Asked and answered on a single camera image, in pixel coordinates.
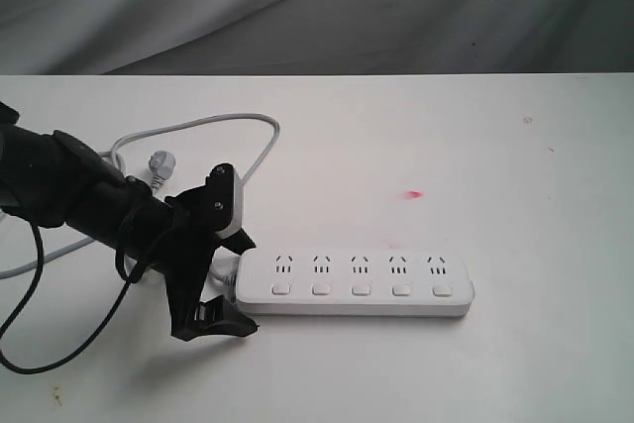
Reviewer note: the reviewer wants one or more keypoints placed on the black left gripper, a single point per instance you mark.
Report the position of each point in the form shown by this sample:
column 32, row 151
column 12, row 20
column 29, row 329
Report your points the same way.
column 203, row 217

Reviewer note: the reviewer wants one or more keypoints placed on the white five-socket power strip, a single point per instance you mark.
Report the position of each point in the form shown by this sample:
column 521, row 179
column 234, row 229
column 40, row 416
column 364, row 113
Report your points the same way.
column 353, row 282

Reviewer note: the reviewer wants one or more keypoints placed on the grey backdrop cloth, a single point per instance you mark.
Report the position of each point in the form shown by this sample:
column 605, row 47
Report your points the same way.
column 297, row 37

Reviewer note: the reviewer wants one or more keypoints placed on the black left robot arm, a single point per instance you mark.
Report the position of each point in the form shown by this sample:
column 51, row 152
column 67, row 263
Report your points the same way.
column 57, row 180

